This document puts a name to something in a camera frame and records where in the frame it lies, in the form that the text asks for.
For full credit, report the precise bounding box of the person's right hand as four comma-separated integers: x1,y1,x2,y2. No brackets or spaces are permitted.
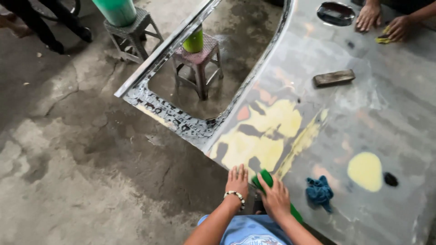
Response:
257,173,292,222

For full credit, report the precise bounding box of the person's left hand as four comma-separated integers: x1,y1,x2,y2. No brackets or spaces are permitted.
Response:
225,164,249,201

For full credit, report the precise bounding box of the green sanding block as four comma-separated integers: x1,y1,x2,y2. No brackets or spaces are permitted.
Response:
251,169,304,224

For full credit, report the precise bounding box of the blue rag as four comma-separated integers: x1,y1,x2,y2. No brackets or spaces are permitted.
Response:
305,176,334,214

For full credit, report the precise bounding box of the person's light blue shirt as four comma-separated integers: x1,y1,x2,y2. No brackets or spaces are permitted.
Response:
197,214,294,245

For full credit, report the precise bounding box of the grey sanded car door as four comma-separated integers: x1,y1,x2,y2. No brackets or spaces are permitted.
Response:
114,0,436,245

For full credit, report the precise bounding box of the wooden sanding block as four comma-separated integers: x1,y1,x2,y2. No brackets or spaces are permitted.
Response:
313,69,356,88

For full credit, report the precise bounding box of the pink-topped plastic stool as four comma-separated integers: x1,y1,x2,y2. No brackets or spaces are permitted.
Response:
172,33,225,101

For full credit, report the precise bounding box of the lime green can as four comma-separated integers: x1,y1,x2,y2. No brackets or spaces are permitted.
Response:
183,25,204,54

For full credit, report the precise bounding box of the yellow sanding cloth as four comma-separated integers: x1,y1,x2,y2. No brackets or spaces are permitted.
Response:
375,25,393,44

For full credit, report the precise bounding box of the grey plastic stool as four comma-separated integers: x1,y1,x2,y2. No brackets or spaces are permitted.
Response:
104,7,164,64

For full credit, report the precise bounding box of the green plastic bucket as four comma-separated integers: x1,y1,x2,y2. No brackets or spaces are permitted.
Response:
91,0,138,28

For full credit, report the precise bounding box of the black wheel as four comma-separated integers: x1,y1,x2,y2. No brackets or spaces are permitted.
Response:
30,0,82,22

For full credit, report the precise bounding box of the black and white bead bracelet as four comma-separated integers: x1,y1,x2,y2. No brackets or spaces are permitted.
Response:
224,191,246,211

